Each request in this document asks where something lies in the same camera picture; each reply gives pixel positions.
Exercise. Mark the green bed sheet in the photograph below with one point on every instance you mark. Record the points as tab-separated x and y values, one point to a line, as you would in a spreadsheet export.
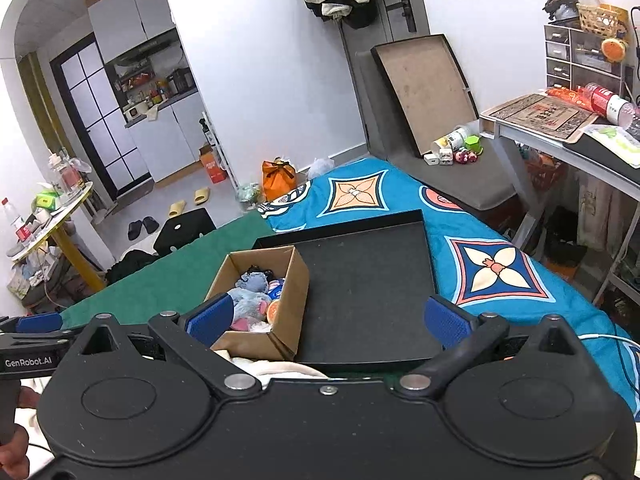
165	285

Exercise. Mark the white kitchen cabinet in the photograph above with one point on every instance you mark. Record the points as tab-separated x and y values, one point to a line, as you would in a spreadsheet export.
125	15
160	145

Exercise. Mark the teal patterned blanket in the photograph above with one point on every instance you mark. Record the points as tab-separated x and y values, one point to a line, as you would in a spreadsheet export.
400	195

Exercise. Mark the wicker basket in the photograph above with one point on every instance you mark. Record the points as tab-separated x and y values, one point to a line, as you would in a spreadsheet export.
602	21

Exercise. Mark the red packet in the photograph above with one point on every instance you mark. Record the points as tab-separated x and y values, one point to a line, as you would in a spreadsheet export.
566	95

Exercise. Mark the blue tissue pack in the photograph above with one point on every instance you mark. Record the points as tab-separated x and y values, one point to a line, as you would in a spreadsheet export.
276	287

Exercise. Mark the clear jar red contents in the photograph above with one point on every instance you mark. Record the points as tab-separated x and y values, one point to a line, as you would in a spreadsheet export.
66	170

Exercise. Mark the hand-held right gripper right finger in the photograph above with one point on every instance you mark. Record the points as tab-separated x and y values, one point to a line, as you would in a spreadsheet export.
447	322

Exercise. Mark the black framed brown board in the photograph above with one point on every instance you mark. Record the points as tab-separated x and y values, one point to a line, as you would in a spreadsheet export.
425	95

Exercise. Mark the burger plush toy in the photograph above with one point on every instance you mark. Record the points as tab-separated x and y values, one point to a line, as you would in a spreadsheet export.
274	310

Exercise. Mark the black shallow tray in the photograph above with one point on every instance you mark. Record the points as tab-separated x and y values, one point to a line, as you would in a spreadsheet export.
365	290

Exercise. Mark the yellow slipper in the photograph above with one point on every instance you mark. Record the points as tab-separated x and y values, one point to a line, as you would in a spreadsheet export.
202	196
177	208

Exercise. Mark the white fleece garment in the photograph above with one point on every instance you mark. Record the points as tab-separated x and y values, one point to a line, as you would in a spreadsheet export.
280	367

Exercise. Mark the black stool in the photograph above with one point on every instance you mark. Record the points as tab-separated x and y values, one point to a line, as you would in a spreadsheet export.
182	230

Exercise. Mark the black desk mat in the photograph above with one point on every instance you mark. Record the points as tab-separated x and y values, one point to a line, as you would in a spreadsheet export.
595	152

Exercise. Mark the grey door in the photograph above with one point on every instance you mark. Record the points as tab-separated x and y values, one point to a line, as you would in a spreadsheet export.
370	45

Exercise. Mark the small red toys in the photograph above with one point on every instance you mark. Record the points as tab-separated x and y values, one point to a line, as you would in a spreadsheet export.
465	157

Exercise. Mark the person's left hand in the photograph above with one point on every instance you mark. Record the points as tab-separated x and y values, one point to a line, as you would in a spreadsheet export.
15	457

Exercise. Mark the dark dried bouquet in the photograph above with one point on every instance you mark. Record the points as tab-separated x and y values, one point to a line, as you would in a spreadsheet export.
562	4

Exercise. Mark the white and green cup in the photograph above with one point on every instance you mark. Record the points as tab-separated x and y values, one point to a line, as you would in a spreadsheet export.
452	138

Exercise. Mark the white lower kitchen cabinet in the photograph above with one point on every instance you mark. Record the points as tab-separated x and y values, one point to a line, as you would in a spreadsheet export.
160	145

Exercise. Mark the round table yellow legs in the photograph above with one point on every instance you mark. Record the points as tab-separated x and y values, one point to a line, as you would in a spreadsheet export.
75	255

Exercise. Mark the grey drawer organizer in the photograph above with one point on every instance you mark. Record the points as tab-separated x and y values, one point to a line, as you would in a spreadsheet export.
560	57

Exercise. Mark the beige tote bag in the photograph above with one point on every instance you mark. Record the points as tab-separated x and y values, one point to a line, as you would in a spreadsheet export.
597	205

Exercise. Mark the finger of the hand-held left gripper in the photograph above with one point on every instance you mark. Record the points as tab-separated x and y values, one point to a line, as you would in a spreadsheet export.
40	322

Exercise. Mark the grey fluffy plush toy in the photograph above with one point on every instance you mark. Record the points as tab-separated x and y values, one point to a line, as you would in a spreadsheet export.
250	305

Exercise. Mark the brown cardboard box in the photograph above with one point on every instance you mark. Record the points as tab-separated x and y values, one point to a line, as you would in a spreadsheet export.
292	310

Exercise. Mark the green tissue box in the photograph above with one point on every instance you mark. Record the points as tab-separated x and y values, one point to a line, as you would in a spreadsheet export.
46	201

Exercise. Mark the dark clothing pile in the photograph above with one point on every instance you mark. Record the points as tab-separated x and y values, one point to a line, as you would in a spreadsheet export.
130	266

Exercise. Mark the white narrow rack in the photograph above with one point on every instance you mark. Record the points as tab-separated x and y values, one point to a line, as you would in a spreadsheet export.
220	150

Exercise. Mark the green hexagonal box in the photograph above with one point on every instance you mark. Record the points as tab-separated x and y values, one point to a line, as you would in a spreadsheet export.
474	144

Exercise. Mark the clear bag of greens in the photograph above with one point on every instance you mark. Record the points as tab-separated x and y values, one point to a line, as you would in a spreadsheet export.
248	196

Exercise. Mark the orange carton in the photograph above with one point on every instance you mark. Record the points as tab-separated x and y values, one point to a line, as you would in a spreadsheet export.
215	167

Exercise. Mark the grey desk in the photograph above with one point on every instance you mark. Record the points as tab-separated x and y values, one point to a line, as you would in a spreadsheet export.
545	142

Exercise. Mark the orange round plush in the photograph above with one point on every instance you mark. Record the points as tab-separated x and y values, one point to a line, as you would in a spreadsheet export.
614	49

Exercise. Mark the white plastic bag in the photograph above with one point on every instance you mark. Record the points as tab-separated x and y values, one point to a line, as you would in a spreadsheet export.
320	169

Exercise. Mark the yellow curtain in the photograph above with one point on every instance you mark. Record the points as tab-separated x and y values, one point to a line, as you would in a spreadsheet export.
40	105

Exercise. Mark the large plastic bottle red label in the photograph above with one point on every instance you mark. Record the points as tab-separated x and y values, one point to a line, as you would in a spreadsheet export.
607	100

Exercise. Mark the orange basket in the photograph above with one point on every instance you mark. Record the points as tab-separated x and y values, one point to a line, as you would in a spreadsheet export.
542	172

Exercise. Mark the green and white packet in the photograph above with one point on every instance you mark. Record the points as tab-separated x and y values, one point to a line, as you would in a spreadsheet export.
615	142

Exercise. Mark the small white appliance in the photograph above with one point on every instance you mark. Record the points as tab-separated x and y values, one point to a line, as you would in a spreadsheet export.
135	111

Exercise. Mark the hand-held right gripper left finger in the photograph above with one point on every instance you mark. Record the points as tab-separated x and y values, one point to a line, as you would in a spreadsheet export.
210	317

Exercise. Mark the brown printed board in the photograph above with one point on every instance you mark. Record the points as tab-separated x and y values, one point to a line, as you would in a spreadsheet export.
545	115

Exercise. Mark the white upper kitchen cabinet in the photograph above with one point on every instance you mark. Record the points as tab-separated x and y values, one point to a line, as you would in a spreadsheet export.
125	15

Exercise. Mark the black slipper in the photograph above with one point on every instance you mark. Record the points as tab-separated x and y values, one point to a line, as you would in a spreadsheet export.
151	224
135	230

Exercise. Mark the white charger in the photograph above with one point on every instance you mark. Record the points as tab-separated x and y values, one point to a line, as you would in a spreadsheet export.
432	159

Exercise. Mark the black framed glass door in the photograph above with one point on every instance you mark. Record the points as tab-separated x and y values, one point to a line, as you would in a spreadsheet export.
105	140

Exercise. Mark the orange bag black ribbon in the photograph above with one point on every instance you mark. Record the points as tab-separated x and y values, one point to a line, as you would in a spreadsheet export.
279	180

